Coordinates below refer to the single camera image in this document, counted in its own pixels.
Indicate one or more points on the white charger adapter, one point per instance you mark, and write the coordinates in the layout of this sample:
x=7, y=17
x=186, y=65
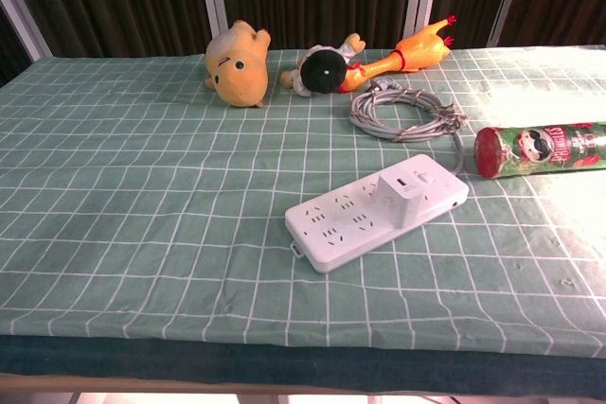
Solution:
x=400, y=196

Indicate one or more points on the white power strip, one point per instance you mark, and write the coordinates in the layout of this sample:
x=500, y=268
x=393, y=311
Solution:
x=341, y=233

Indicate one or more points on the black-headed plush doll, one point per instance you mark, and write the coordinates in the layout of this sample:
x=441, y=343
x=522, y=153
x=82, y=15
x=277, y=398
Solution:
x=318, y=72

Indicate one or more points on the green checkered tablecloth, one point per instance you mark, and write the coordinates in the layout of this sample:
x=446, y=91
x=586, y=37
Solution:
x=189, y=196

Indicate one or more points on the yellow plush toy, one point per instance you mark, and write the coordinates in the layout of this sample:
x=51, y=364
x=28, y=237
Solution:
x=239, y=70

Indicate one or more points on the orange rubber chicken toy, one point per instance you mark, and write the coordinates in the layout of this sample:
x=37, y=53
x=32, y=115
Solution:
x=407, y=59

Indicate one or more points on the green Pringles can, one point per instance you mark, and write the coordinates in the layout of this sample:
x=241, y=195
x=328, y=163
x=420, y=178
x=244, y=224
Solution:
x=540, y=148

